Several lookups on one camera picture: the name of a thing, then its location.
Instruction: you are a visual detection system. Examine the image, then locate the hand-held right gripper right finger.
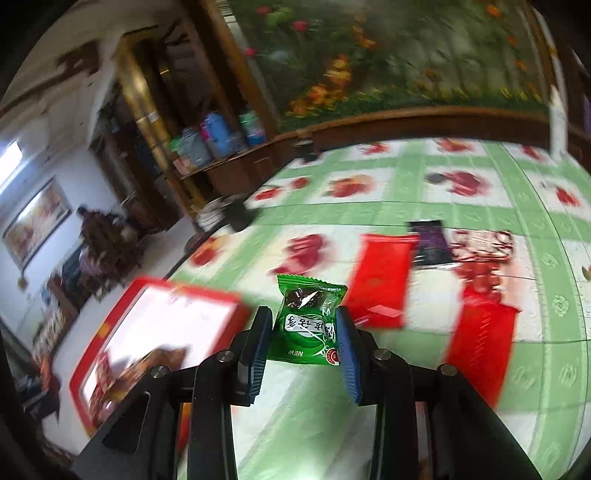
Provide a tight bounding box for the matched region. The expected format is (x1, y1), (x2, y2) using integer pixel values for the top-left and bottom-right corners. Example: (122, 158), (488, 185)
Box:
(335, 305), (543, 480)

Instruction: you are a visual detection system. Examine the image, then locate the grey blue thermos flask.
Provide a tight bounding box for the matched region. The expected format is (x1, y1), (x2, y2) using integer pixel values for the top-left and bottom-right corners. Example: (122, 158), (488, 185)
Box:
(177, 128), (212, 168)

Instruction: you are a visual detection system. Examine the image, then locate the red and white patterned packet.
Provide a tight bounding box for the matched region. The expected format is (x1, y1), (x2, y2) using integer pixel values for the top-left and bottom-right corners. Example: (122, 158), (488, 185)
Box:
(449, 229), (516, 265)

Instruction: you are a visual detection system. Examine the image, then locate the white bottle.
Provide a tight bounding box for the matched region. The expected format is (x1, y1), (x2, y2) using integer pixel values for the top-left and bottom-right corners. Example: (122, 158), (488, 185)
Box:
(549, 85), (570, 154)

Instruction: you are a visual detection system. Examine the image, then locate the long plain red packet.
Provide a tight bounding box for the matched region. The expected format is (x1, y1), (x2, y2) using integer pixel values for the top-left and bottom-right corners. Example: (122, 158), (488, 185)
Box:
(442, 287), (521, 411)
(343, 233), (419, 330)

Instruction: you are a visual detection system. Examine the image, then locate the green fruit print tablecloth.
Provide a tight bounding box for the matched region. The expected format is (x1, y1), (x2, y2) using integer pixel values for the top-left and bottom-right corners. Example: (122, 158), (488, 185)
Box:
(166, 138), (591, 480)

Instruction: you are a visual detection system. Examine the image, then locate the dark purple snack packet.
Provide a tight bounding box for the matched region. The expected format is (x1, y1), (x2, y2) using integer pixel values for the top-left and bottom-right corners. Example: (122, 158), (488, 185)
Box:
(407, 220), (452, 269)

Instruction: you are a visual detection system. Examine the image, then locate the brown nut snack packet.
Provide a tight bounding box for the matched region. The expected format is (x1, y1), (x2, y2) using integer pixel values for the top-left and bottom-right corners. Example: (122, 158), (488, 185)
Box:
(124, 347), (188, 384)

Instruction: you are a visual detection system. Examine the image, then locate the black clamp on table edge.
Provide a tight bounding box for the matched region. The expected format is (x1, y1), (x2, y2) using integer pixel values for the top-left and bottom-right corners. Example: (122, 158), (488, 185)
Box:
(223, 198), (258, 232)

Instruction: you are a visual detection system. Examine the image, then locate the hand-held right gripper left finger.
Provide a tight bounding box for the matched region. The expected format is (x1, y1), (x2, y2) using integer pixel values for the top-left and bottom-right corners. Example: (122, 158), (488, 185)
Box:
(71, 305), (274, 480)

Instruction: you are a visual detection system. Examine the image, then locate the small black cup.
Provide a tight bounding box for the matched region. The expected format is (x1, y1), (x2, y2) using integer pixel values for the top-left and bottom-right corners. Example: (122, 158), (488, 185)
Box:
(295, 137), (320, 163)

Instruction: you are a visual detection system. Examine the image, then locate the framed flower painting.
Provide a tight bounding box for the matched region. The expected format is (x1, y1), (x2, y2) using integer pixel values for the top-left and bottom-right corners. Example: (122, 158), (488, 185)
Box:
(198, 0), (571, 139)

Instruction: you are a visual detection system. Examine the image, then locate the green thermos flask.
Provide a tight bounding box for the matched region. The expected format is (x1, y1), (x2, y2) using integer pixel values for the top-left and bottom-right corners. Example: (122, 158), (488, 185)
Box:
(239, 110), (267, 147)

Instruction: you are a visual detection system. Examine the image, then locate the wooden shelf cabinet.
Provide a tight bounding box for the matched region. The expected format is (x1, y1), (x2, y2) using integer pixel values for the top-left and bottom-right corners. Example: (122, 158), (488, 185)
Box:
(90, 28), (282, 232)

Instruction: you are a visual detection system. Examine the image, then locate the red white-flower snack packet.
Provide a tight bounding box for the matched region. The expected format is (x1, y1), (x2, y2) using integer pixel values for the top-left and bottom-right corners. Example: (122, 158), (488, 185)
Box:
(89, 353), (123, 418)

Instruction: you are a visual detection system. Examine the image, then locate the green candy packet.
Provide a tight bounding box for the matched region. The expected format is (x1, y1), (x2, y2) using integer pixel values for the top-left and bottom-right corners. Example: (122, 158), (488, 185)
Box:
(268, 273), (348, 368)

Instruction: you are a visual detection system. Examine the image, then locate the red box with white inside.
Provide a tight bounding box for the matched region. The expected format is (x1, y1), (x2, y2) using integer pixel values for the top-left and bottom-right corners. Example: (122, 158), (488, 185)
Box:
(69, 275), (253, 440)

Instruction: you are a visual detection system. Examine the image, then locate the framed wall picture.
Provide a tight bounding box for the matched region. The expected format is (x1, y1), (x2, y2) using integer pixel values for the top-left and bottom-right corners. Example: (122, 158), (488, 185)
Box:
(2, 176), (73, 270)

